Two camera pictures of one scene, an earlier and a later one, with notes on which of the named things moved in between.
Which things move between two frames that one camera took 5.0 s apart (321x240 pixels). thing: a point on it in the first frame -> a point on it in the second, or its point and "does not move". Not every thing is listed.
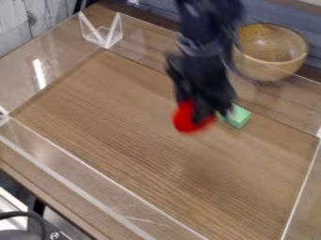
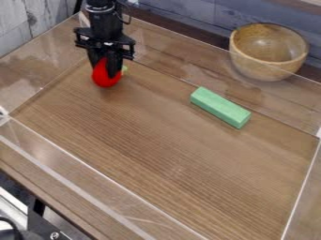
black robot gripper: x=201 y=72 -> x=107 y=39
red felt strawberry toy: x=185 y=121 -> x=100 y=78
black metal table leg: x=39 y=207 does not move
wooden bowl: x=269 y=51 does not move
